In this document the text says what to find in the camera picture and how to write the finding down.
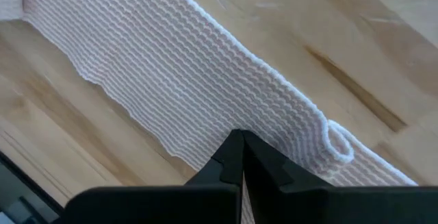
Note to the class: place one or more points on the black base beam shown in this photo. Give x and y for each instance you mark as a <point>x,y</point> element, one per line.
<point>20,196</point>

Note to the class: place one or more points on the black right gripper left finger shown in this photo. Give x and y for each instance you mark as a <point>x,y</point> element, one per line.
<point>171,205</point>

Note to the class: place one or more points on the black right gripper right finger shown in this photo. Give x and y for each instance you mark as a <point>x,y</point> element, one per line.
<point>325,205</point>

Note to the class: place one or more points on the white elastic bandage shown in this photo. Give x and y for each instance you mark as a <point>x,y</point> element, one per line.
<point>171,63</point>

